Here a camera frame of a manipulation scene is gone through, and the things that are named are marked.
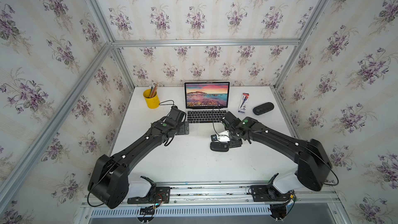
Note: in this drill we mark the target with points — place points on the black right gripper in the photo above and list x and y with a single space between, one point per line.
233 143

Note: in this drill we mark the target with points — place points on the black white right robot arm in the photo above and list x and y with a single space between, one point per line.
313 164

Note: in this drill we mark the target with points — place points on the silver laptop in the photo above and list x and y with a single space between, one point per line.
206 102

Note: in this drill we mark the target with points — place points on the aluminium mounting rail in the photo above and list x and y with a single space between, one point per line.
234 192

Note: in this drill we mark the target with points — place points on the pencils in cup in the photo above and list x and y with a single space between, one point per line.
153 90

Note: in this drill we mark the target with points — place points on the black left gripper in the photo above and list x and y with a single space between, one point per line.
183 130

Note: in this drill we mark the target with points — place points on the yellow pen cup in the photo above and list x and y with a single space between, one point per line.
152 102

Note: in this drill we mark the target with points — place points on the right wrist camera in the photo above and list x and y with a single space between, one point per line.
221 137

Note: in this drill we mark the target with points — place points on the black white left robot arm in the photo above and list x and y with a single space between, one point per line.
109 180

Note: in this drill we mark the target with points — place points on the white marker box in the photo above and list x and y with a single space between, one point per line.
243 103

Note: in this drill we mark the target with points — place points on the black glasses case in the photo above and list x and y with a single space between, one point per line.
263 108

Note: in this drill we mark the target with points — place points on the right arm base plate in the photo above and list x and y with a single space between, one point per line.
265 193

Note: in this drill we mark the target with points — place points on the black wireless mouse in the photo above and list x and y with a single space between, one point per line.
219 146

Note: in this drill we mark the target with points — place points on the white slotted cable duct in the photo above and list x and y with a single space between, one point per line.
183 211

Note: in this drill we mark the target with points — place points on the aluminium enclosure frame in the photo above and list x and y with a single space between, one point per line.
54 52

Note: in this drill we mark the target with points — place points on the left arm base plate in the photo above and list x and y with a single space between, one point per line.
154 196

